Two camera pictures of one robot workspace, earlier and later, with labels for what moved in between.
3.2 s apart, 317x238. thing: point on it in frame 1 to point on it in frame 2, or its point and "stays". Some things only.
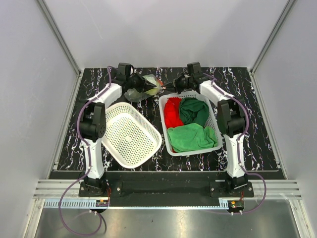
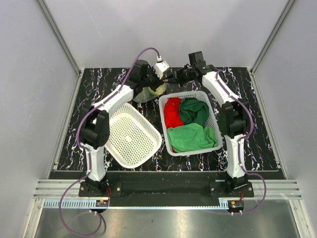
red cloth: x=172 y=112 stays
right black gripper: x=171 y=87 to x=177 y=77
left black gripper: x=143 y=85 to x=158 y=82
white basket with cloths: x=189 y=126 stays
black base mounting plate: x=163 y=189 stays
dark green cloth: x=193 y=110 stays
